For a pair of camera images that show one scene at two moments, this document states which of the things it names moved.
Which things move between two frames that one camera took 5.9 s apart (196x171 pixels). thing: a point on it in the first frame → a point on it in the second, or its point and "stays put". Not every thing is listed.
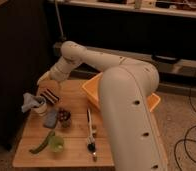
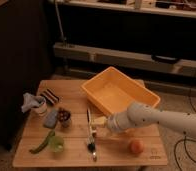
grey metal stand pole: x=62 y=36 stays put
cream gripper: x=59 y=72 → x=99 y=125
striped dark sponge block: x=50 y=96 stays put
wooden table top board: x=64 y=129 stays put
